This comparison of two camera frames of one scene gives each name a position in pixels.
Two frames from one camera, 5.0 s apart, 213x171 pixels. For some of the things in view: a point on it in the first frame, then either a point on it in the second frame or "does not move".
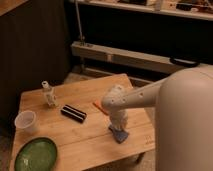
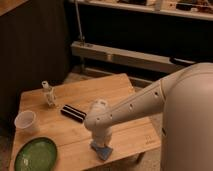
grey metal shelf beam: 129,57 does not move
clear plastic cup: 24,121 does not move
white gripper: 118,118 to 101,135
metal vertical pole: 78,21 does not move
